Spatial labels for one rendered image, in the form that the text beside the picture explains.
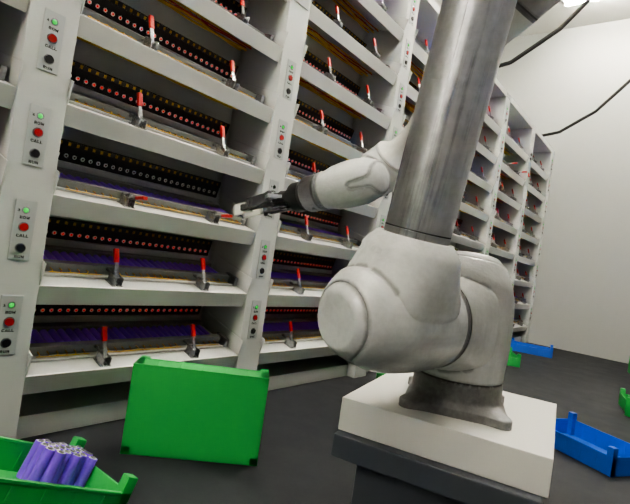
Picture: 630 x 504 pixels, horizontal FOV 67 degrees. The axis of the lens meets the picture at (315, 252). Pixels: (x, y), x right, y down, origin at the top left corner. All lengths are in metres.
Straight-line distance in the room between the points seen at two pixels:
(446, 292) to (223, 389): 0.61
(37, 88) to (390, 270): 0.81
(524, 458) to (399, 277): 0.32
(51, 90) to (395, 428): 0.94
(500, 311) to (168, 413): 0.73
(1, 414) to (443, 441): 0.87
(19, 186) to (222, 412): 0.63
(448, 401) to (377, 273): 0.29
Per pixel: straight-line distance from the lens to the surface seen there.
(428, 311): 0.67
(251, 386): 1.12
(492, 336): 0.83
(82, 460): 1.01
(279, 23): 1.67
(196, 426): 1.15
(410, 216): 0.68
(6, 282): 1.13
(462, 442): 0.81
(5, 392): 1.19
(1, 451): 1.03
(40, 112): 1.14
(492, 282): 0.83
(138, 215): 1.24
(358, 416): 0.85
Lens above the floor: 0.49
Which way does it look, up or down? 1 degrees up
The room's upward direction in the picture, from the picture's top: 8 degrees clockwise
